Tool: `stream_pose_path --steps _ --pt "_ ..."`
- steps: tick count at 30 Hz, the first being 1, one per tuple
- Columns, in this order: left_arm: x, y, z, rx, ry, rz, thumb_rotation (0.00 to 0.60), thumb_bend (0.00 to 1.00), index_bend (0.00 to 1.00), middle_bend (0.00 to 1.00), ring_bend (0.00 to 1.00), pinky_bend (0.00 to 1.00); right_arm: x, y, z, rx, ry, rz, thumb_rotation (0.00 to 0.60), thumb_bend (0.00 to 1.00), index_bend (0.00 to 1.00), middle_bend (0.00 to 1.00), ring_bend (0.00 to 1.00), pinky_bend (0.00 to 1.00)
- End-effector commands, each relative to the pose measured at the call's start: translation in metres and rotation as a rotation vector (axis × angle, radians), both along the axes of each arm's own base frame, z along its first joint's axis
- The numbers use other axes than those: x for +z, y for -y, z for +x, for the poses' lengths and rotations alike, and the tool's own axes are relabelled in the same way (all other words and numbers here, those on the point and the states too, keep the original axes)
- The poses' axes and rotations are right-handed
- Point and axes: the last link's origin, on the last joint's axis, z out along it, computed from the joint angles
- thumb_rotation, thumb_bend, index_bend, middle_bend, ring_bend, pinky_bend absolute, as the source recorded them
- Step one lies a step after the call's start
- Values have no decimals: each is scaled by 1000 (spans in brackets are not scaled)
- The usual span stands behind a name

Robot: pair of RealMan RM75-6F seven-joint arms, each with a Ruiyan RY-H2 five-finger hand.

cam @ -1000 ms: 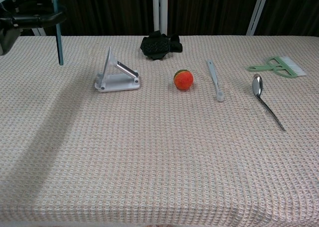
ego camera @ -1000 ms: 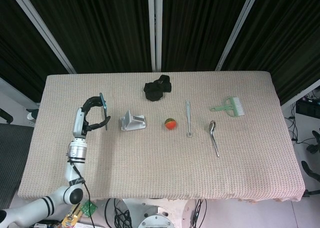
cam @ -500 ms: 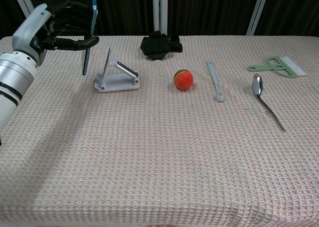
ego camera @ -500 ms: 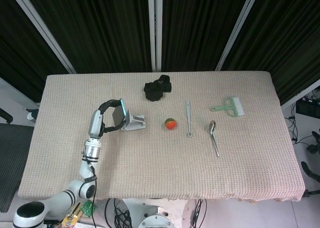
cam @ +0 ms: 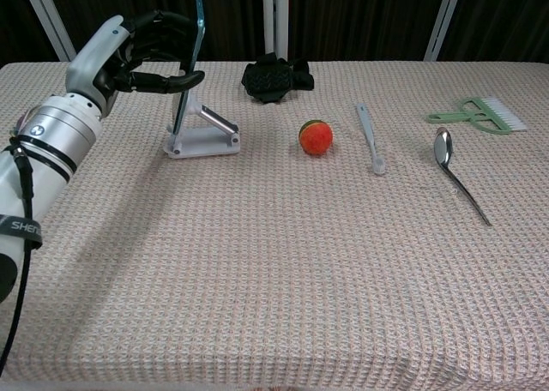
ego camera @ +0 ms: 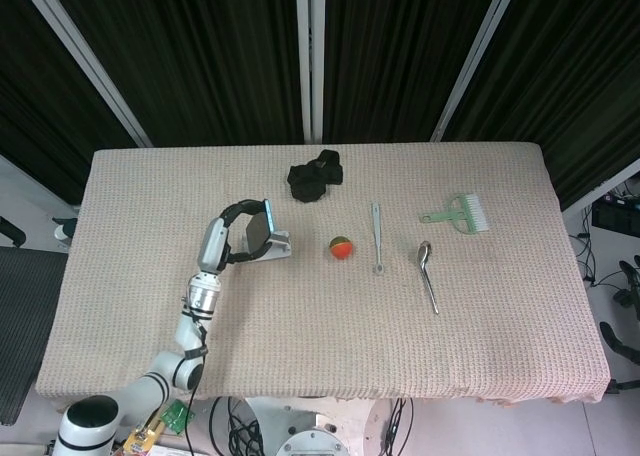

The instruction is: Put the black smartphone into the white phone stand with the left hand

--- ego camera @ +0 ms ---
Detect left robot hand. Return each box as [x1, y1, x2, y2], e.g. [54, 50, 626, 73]
[197, 199, 274, 273]

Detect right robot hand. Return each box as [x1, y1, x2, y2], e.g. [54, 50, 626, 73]
[599, 258, 640, 367]

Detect black smartphone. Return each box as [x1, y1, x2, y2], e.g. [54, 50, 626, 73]
[245, 199, 276, 251]

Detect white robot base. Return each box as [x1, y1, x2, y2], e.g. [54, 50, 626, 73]
[243, 397, 384, 456]

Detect white folding phone stand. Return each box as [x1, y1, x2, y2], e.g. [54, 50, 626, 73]
[233, 229, 293, 263]

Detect orange and green ball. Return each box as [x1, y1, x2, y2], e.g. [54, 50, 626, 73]
[328, 235, 355, 262]

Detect black electronics box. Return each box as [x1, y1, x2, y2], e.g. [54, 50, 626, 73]
[592, 190, 640, 235]

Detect beige woven tablecloth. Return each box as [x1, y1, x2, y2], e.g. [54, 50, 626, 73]
[34, 142, 612, 406]

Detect green circuit board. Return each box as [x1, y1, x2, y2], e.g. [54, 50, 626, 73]
[158, 399, 196, 434]

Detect dark pleated curtain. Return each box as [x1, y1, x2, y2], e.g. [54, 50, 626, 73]
[44, 0, 306, 146]
[442, 0, 640, 210]
[0, 0, 137, 205]
[322, 0, 501, 143]

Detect yellow circuit board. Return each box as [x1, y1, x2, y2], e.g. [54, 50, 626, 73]
[122, 415, 166, 456]

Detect green brush white bristles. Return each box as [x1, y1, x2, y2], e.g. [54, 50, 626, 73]
[418, 193, 490, 235]

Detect metal spoon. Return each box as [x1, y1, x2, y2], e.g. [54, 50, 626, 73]
[417, 240, 441, 316]

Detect round metal flange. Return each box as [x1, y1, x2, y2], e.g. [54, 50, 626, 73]
[276, 428, 346, 456]

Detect black crumpled fabric strap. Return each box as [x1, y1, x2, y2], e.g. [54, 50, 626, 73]
[286, 148, 344, 204]

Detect white frame beam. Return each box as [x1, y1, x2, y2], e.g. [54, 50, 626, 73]
[562, 158, 640, 212]

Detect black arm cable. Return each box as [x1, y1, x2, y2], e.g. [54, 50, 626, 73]
[183, 325, 209, 456]

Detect black cable bundle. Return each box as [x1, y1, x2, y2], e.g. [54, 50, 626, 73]
[209, 397, 267, 456]

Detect white metal frame post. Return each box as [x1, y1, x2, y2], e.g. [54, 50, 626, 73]
[294, 0, 327, 145]
[429, 0, 524, 143]
[12, 0, 154, 148]

